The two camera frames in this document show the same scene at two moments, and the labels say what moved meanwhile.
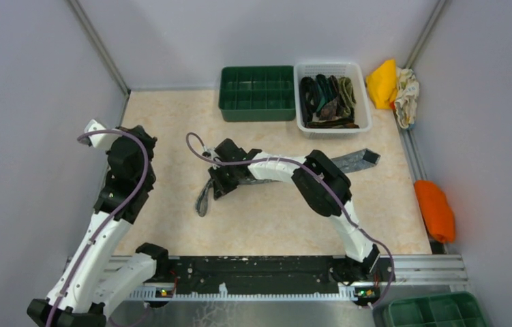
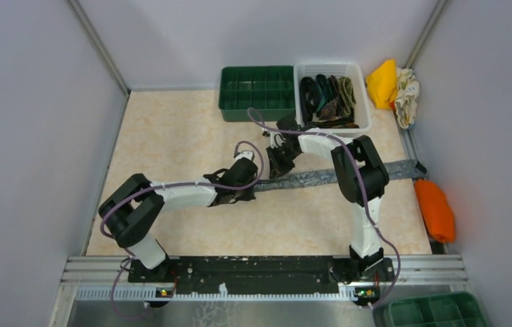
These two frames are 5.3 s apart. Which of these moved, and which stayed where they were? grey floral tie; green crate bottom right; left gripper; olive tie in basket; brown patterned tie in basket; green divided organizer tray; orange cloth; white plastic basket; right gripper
Moved: left gripper; right gripper; grey floral tie
Stayed: green crate bottom right; brown patterned tie in basket; white plastic basket; green divided organizer tray; orange cloth; olive tie in basket
